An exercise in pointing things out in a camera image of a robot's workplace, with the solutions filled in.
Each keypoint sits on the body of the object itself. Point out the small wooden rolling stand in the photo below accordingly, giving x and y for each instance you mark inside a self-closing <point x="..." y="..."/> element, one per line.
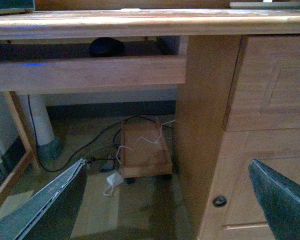
<point x="143" y="151"/>

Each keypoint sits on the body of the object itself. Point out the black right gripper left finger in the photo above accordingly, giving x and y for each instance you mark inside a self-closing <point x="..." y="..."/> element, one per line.
<point x="51" y="213"/>

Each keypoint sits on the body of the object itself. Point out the wooden cabinet door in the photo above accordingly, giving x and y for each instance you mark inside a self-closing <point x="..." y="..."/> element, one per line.
<point x="262" y="121"/>

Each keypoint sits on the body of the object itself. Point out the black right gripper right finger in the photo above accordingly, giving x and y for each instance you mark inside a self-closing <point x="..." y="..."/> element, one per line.
<point x="279" y="198"/>

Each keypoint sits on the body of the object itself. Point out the dark grey computer mouse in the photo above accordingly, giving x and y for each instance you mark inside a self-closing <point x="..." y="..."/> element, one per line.
<point x="106" y="47"/>

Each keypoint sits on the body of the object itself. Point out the white charger adapter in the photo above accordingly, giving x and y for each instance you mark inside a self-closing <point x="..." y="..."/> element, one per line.
<point x="113" y="181"/>

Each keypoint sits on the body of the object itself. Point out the wooden sliding keyboard tray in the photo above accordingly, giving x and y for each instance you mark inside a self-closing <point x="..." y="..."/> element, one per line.
<point x="68" y="68"/>

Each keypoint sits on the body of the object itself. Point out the wooden desk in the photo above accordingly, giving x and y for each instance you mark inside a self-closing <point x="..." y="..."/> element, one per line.
<point x="213" y="38"/>

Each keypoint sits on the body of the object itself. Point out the dark laptop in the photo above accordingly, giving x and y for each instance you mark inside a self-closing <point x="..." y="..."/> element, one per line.
<point x="16" y="6"/>

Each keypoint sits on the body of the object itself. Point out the round black cabinet knob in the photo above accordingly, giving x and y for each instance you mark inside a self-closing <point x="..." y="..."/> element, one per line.
<point x="219" y="201"/>

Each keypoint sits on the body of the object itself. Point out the white lamp base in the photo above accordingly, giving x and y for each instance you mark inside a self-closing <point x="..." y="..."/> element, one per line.
<point x="266" y="5"/>

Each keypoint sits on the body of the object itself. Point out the white pipe with grey base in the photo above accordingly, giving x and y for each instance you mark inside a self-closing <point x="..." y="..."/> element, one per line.
<point x="49" y="145"/>

